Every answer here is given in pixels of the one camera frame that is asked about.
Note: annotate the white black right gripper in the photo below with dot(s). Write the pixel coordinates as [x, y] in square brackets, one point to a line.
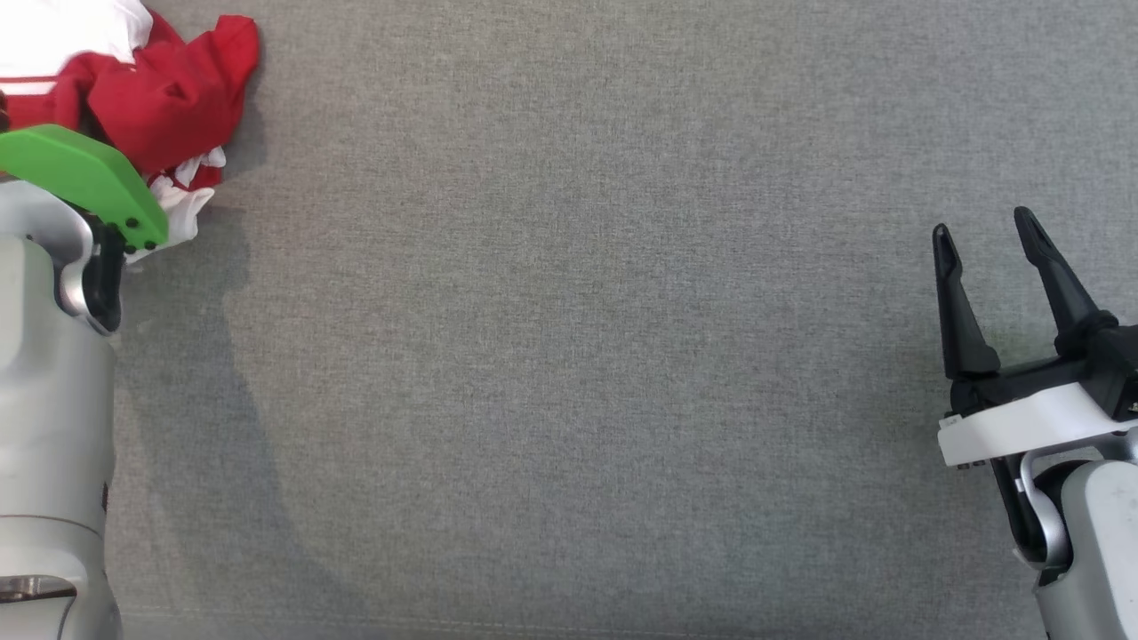
[1022, 418]

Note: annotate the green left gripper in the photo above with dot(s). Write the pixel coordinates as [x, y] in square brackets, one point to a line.
[80, 173]

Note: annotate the red basketball jersey white trim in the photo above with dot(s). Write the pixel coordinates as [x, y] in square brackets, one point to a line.
[178, 89]

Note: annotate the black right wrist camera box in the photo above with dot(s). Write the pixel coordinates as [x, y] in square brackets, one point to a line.
[1120, 364]

